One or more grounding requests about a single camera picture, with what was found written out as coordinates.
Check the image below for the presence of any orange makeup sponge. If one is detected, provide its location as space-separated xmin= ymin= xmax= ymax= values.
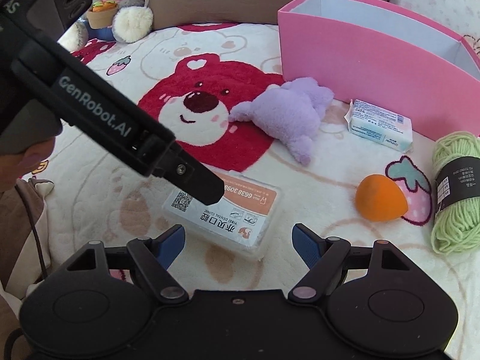
xmin=355 ymin=174 xmax=408 ymax=222

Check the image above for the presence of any clear dental floss box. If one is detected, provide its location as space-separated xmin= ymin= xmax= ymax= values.
xmin=163 ymin=168 xmax=282 ymax=261

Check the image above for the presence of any green yarn ball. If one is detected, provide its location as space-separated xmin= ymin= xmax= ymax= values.
xmin=430 ymin=132 xmax=479 ymax=254

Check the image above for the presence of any person's left hand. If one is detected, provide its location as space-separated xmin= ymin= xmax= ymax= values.
xmin=0 ymin=137 xmax=56 ymax=193

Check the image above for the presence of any bear print blanket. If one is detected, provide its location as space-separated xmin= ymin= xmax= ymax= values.
xmin=32 ymin=24 xmax=479 ymax=359

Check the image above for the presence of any grey bunny plush toy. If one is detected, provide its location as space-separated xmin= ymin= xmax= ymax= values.
xmin=58 ymin=0 xmax=154 ymax=52

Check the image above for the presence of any purple plush toy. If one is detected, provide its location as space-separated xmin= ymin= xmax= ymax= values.
xmin=229 ymin=77 xmax=335 ymax=166

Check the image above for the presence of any small white tissue pack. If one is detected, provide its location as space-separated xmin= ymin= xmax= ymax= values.
xmin=344 ymin=99 xmax=413 ymax=153

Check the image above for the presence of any pink cardboard box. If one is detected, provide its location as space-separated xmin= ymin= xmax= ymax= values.
xmin=277 ymin=0 xmax=479 ymax=140

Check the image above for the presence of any black cable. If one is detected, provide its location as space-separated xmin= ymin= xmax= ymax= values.
xmin=14 ymin=179 xmax=51 ymax=280

